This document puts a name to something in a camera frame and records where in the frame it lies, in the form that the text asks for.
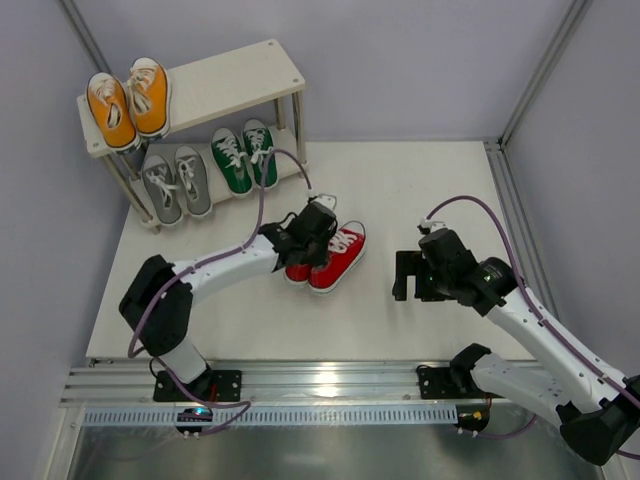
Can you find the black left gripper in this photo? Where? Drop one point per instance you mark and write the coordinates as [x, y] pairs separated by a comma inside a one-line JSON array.
[[310, 253]]

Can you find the right controller board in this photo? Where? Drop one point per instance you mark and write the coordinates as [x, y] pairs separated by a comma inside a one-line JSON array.
[[472, 421]]

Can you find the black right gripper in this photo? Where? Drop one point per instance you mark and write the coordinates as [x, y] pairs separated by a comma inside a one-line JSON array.
[[409, 275]]

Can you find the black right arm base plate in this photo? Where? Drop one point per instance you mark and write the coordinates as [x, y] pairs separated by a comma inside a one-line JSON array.
[[436, 383]]

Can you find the slotted grey cable duct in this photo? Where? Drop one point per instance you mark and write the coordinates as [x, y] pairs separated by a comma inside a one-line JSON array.
[[281, 415]]

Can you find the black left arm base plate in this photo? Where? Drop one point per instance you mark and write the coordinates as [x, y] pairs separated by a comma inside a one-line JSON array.
[[225, 385]]

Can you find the green canvas sneaker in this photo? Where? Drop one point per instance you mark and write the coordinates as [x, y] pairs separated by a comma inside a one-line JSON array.
[[259, 144], [229, 156]]

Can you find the aluminium frame post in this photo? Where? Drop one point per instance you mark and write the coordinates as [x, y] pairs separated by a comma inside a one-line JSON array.
[[84, 35], [497, 149]]

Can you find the red canvas sneaker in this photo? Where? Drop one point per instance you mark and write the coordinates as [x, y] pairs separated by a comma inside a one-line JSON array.
[[345, 249], [298, 275]]

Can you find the controller board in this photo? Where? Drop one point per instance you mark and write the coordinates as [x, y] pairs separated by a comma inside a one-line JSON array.
[[194, 421], [472, 421]]

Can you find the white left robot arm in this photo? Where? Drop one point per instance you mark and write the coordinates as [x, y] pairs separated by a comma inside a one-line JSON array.
[[158, 303]]

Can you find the left aluminium frame post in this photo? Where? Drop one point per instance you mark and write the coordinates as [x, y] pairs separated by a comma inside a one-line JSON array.
[[84, 35]]

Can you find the aluminium mounting rail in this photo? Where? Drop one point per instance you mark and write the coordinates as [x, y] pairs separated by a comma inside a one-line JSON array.
[[129, 382]]

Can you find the right aluminium frame post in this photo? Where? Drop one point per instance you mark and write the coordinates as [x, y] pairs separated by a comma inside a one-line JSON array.
[[497, 149]]

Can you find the grey canvas sneaker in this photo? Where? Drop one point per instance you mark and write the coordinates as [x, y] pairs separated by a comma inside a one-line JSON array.
[[193, 176], [160, 184]]

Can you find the white wooden shoe shelf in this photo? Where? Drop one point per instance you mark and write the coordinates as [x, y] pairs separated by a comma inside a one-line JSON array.
[[209, 89]]

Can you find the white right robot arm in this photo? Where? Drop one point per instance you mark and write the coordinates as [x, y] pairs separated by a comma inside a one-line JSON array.
[[594, 406]]

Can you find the left controller board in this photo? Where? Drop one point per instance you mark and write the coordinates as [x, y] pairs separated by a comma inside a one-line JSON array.
[[194, 421]]

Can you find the orange canvas sneaker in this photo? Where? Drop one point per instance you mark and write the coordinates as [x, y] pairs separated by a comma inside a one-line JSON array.
[[109, 107], [150, 91]]

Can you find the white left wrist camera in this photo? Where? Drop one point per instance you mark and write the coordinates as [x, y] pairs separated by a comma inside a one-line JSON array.
[[329, 201]]

